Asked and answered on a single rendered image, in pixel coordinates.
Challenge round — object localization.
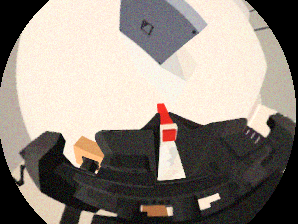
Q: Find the red peg with white top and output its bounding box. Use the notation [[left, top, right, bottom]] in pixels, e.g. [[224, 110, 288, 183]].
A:
[[157, 104, 177, 141]]

